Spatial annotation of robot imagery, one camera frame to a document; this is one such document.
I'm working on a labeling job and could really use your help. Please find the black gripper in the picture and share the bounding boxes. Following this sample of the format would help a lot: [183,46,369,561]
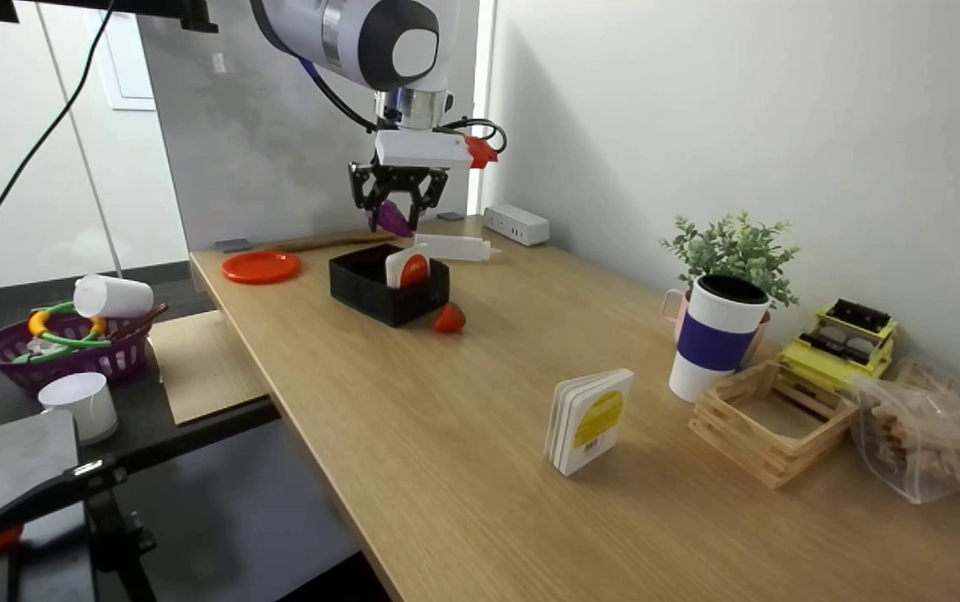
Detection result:
[346,162,449,228]

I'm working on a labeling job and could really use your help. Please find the purple toy grapes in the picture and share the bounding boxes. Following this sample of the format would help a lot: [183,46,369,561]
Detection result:
[375,202,415,238]

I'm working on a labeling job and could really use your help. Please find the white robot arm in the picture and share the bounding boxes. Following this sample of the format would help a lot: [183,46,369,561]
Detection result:
[249,0,463,236]

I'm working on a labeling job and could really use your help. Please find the black box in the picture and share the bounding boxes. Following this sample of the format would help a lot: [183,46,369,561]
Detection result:
[331,245,450,327]

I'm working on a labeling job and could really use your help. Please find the yellow white board book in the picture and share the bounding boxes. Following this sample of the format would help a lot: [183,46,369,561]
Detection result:
[546,367,631,475]

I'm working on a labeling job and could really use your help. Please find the white rectangular block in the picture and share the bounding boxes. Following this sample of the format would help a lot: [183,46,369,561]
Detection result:
[412,236,490,263]

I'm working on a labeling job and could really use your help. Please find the red toy strawberry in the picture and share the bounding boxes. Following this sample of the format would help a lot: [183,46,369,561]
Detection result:
[434,304,467,335]

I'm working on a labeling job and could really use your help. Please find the orange round plate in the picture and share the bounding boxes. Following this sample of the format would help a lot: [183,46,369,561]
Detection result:
[220,252,302,285]

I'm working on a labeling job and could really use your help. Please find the cardboard sheet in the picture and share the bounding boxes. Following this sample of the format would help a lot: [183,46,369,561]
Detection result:
[150,313,266,426]

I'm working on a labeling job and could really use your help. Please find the white paper cup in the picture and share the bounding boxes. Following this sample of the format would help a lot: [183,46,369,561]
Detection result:
[73,275,152,318]

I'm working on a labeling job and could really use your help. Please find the white purple plant pot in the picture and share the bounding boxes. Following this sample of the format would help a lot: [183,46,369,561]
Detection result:
[668,275,769,402]

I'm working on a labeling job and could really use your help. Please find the green artificial plant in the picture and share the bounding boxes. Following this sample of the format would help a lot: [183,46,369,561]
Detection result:
[666,212,799,307]

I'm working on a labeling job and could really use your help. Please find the white cylinder cup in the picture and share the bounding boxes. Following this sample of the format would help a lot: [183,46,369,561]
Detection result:
[36,371,119,446]

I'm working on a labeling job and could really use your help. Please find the purple plastic basket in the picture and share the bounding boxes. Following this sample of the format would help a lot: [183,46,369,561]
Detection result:
[0,307,160,391]

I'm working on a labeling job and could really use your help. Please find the wooden crate tray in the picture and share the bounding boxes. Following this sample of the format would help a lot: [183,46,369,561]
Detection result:
[690,362,855,488]

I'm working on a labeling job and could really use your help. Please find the black tripod stand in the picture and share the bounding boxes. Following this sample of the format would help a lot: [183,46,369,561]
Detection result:
[0,404,277,602]

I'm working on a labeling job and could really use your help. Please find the yellow black device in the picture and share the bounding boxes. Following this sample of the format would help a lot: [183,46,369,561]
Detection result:
[779,299,898,391]

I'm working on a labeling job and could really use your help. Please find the clear bag of snacks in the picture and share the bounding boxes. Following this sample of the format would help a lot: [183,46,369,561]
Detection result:
[850,357,960,506]

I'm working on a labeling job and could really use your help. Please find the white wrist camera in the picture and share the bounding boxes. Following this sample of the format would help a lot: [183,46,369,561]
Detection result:
[375,132,472,167]

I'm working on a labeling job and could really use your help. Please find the white box at wall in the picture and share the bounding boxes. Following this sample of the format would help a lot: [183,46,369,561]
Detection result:
[480,205,551,247]

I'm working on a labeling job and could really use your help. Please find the black cable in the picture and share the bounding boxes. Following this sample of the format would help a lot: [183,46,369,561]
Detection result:
[0,0,119,273]

